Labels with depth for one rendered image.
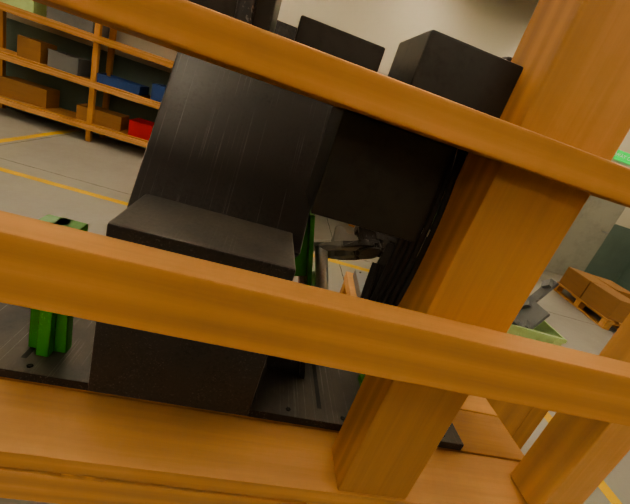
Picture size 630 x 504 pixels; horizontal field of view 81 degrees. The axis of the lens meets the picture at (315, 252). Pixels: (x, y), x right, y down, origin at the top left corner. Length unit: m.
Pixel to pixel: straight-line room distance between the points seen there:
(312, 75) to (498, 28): 6.83
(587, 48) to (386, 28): 6.10
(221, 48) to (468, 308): 0.46
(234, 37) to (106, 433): 0.66
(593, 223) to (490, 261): 8.17
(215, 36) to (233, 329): 0.32
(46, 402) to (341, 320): 0.57
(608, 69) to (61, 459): 0.92
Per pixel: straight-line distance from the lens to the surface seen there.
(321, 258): 0.85
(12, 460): 0.80
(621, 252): 9.47
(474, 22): 7.04
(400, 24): 6.67
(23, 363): 0.90
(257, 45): 0.40
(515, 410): 1.89
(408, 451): 0.75
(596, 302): 6.63
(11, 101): 6.99
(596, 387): 0.73
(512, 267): 0.59
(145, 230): 0.63
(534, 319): 1.80
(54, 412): 0.83
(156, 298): 0.47
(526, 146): 0.48
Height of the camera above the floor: 1.49
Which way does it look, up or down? 21 degrees down
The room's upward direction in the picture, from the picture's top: 19 degrees clockwise
